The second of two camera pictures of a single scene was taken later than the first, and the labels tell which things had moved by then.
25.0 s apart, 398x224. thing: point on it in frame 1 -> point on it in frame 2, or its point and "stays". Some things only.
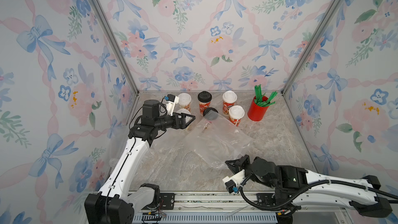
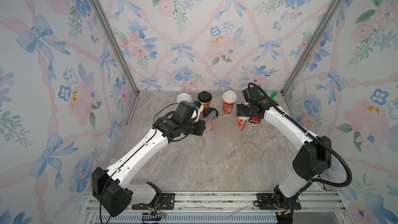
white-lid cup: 184,100 stays
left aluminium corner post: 102,16 stays
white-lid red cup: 236,113 -> 242,121
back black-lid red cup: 204,99 stays
